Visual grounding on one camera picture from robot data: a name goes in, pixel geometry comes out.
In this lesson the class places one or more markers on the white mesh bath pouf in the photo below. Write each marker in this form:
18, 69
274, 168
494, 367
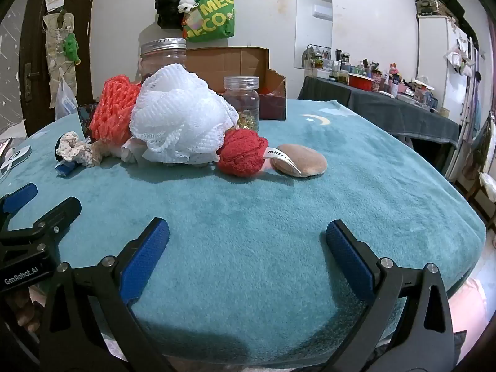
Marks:
178, 116

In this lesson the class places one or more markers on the cardboard box red lining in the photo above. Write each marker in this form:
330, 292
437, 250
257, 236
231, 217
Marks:
228, 62

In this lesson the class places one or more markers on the green frog plush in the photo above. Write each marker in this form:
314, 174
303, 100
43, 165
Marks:
71, 48

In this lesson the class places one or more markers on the dark patterned pouch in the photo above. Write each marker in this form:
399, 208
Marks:
86, 118

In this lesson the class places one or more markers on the clear plastic bag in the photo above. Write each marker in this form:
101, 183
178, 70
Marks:
65, 102

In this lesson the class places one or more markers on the red knit scrubber ball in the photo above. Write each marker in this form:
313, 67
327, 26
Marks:
240, 153

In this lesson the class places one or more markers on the wall mirror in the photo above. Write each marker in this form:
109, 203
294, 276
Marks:
314, 19

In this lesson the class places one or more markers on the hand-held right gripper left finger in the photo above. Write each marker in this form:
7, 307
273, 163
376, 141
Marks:
149, 257

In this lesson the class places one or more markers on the beige powder puff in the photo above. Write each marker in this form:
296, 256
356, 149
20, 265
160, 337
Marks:
302, 159

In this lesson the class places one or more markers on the green tote bag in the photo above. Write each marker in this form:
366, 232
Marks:
211, 19

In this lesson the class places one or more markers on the large glass jar metal lid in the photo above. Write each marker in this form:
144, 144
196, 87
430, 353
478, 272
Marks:
162, 56

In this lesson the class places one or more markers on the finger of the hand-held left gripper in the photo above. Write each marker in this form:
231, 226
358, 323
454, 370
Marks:
58, 215
21, 195

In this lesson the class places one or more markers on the cream crochet scrunchie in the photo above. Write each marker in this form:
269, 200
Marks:
77, 147

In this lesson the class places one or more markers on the white plastic tool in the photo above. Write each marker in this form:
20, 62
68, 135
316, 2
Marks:
17, 157

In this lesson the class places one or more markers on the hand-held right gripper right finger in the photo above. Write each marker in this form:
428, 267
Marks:
348, 257

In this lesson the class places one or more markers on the person's pink clothing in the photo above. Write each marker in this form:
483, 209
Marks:
469, 306

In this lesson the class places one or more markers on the beige hanging wall organizer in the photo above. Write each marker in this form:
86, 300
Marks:
56, 69

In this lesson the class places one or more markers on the person's left hand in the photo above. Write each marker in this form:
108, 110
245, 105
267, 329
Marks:
25, 310

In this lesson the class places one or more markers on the orange mesh bath sponge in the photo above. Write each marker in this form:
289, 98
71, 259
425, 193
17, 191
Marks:
112, 108

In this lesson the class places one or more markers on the black bag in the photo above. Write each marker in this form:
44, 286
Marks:
168, 7

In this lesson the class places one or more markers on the side table with dark cloth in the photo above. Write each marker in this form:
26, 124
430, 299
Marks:
387, 77

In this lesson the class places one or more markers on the small clear plastic jar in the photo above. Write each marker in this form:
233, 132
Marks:
240, 100

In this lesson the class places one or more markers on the dark storage case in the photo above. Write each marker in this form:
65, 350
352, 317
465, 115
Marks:
438, 4

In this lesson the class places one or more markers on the red basin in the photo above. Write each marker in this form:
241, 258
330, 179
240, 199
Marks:
360, 82

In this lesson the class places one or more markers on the dark brown door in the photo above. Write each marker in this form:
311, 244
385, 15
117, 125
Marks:
35, 38

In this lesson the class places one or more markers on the small blue packet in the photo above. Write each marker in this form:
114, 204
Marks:
64, 169

